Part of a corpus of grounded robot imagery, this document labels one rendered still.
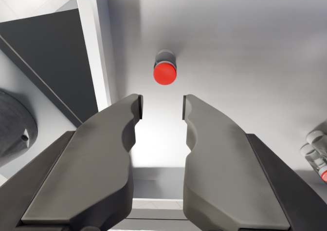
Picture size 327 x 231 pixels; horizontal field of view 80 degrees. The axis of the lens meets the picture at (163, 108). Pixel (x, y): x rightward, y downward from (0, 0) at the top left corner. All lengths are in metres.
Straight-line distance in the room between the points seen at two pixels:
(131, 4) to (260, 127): 0.21
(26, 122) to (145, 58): 0.27
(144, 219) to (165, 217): 0.11
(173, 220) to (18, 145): 0.93
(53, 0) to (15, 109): 0.87
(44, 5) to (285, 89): 1.16
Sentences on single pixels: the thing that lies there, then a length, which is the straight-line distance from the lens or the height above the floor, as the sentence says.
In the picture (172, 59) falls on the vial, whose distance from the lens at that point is 0.19.
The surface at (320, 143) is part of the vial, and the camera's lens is 0.31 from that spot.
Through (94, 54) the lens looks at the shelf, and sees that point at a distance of 0.23.
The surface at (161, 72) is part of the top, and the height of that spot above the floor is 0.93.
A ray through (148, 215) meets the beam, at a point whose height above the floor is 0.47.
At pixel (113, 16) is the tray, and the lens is 0.22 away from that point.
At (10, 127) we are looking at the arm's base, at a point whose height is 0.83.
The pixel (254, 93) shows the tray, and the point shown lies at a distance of 0.25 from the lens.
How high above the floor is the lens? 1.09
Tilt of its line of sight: 59 degrees down
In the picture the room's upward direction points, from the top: 178 degrees counter-clockwise
